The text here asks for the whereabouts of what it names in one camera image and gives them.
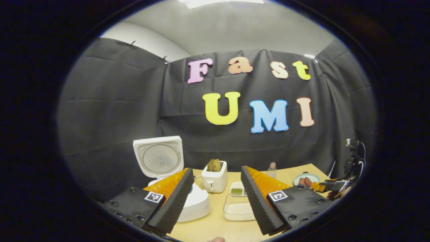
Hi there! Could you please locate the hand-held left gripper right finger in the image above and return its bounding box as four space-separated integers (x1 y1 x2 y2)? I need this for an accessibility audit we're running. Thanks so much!
240 166 336 236

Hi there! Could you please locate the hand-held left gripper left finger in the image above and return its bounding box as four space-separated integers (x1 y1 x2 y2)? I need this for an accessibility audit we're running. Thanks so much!
102 168 195 237

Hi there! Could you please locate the clear tray of rice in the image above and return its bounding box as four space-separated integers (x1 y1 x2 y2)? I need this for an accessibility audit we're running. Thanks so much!
223 194 258 222

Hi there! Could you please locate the white rice cooker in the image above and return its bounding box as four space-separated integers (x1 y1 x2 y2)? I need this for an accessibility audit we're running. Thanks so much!
133 136 211 223

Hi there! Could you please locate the pale green plate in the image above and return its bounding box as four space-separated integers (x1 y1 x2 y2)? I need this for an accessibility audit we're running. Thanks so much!
293 173 321 187

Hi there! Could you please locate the white divided dish of beans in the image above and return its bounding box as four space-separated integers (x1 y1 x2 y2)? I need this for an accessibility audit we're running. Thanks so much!
230 181 248 197

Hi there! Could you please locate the white toaster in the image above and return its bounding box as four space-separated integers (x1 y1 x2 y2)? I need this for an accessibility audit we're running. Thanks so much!
202 161 228 194

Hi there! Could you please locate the large ceiling light panel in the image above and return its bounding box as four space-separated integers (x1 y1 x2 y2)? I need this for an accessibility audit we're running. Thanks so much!
178 0 264 9

